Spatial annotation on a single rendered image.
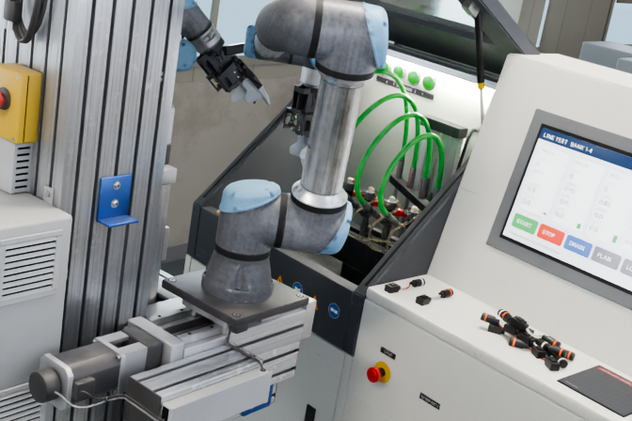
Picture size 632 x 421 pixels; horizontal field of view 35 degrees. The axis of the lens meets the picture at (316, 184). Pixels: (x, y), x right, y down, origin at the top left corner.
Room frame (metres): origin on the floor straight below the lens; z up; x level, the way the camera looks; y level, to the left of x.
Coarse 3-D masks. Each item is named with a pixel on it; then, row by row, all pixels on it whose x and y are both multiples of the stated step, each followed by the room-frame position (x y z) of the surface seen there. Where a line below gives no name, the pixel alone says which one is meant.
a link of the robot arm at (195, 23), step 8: (192, 0) 2.49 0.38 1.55; (184, 8) 2.46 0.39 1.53; (192, 8) 2.48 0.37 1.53; (200, 8) 2.51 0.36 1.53; (184, 16) 2.46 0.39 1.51; (192, 16) 2.47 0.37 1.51; (200, 16) 2.49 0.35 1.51; (184, 24) 2.46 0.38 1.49; (192, 24) 2.47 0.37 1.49; (200, 24) 2.48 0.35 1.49; (208, 24) 2.50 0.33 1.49; (184, 32) 2.47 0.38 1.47; (192, 32) 2.48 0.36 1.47; (200, 32) 2.48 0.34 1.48; (192, 40) 2.49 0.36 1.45
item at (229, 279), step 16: (224, 256) 1.91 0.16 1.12; (240, 256) 1.90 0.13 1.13; (256, 256) 1.91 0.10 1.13; (208, 272) 1.93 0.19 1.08; (224, 272) 1.90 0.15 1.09; (240, 272) 1.90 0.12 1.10; (256, 272) 1.91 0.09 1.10; (208, 288) 1.91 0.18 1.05; (224, 288) 1.89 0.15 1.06; (240, 288) 1.90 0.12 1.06; (256, 288) 1.90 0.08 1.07; (272, 288) 1.95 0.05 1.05
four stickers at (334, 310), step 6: (276, 276) 2.46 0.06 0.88; (282, 276) 2.44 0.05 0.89; (282, 282) 2.44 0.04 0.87; (294, 282) 2.41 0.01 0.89; (294, 288) 2.41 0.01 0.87; (300, 288) 2.39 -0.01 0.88; (312, 294) 2.36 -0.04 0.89; (318, 300) 2.34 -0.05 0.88; (318, 306) 2.34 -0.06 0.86; (330, 306) 2.31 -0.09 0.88; (336, 306) 2.30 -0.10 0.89; (330, 312) 2.31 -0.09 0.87; (336, 312) 2.30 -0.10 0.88; (336, 318) 2.29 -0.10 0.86
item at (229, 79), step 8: (224, 40) 2.53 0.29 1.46; (216, 48) 2.50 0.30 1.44; (200, 56) 2.52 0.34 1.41; (208, 56) 2.50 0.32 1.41; (216, 56) 2.52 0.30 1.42; (224, 56) 2.53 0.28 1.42; (232, 56) 2.54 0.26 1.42; (200, 64) 2.52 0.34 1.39; (208, 64) 2.52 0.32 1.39; (216, 64) 2.51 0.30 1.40; (224, 64) 2.53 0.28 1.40; (232, 64) 2.52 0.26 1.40; (240, 64) 2.53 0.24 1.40; (208, 72) 2.51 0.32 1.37; (216, 72) 2.52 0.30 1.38; (224, 72) 2.50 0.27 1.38; (232, 72) 2.52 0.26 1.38; (240, 72) 2.53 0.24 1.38; (216, 80) 2.52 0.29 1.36; (224, 80) 2.51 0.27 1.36; (232, 80) 2.52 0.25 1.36; (240, 80) 2.53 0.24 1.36; (216, 88) 2.56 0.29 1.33; (224, 88) 2.52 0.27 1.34; (232, 88) 2.51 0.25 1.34
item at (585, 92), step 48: (528, 96) 2.41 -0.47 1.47; (576, 96) 2.33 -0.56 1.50; (624, 96) 2.25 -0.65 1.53; (480, 144) 2.44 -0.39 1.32; (480, 192) 2.39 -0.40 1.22; (480, 240) 2.34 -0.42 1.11; (480, 288) 2.29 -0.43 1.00; (528, 288) 2.21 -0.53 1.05; (576, 288) 2.14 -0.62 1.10; (384, 336) 2.18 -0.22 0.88; (432, 336) 2.09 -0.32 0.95; (576, 336) 2.09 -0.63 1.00; (624, 336) 2.03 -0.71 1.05; (384, 384) 2.16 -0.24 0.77; (432, 384) 2.07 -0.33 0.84; (480, 384) 1.98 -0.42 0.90
